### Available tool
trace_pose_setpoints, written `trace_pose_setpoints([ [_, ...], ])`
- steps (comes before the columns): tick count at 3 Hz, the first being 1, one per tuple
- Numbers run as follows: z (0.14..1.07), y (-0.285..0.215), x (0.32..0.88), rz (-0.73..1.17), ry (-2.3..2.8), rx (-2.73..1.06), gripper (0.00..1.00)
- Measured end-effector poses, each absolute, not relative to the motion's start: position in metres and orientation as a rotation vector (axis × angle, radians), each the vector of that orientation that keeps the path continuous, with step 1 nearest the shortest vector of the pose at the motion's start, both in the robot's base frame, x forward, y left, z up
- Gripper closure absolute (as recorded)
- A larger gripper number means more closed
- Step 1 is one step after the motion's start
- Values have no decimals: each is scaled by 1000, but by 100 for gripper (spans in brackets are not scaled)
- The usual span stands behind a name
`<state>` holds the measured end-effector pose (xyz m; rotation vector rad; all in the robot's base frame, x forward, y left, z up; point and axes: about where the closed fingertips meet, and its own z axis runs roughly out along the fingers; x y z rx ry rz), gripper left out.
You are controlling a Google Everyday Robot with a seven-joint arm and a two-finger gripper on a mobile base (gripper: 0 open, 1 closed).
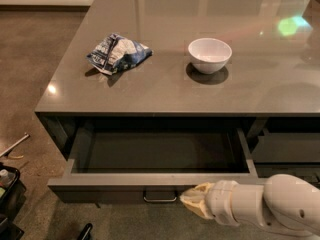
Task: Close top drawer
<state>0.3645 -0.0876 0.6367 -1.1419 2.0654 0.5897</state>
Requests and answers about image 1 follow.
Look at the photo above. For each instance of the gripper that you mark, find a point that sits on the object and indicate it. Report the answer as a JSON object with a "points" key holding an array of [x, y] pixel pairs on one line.
{"points": [[218, 200]]}

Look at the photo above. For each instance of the grey top drawer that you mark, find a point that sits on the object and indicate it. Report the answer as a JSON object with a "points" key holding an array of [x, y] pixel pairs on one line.
{"points": [[117, 167]]}

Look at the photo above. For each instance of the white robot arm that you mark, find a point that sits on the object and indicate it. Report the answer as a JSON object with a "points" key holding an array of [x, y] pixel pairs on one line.
{"points": [[284, 204]]}

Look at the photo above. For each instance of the black object on floor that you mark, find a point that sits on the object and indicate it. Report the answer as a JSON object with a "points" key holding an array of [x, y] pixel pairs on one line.
{"points": [[85, 234]]}

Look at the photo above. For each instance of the grey counter cabinet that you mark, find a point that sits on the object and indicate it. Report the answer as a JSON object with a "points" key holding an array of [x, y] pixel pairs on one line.
{"points": [[269, 88]]}

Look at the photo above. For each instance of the white ceramic bowl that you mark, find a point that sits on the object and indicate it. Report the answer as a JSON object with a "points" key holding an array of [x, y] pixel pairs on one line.
{"points": [[209, 55]]}

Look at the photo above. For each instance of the blue white chip bag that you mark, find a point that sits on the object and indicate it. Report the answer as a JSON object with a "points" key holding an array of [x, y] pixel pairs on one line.
{"points": [[116, 53]]}

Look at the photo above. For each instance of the metal rod on floor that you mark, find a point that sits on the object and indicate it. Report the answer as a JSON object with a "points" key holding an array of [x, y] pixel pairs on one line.
{"points": [[13, 146]]}

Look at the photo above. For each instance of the black bin with bottles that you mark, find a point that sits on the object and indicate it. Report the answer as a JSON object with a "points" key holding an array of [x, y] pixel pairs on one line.
{"points": [[11, 190]]}

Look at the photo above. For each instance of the metal drawer handle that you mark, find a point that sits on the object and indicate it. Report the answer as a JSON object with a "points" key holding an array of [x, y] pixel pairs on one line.
{"points": [[158, 197]]}

